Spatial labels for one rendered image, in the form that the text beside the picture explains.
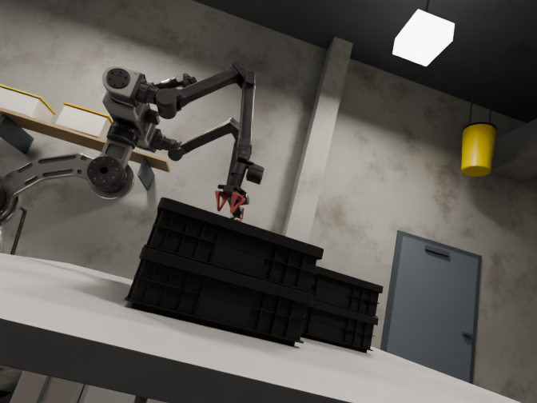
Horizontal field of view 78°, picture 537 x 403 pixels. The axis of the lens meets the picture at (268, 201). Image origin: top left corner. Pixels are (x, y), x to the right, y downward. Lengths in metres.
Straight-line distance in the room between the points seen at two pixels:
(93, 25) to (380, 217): 4.83
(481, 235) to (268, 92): 3.81
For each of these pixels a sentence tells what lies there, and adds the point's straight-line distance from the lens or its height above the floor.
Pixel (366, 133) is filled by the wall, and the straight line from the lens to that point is 5.28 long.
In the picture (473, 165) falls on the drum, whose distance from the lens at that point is 5.21.
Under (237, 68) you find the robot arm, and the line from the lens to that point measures 1.59.
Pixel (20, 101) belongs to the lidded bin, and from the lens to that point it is 4.48.
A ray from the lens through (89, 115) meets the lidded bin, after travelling 4.16.
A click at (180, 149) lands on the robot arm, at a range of 1.88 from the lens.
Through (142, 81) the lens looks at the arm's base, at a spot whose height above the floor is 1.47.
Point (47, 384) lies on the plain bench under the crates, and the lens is 0.48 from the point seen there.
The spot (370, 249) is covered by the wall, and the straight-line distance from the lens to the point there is 4.79.
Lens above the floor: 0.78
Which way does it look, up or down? 16 degrees up
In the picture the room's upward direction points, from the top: 15 degrees clockwise
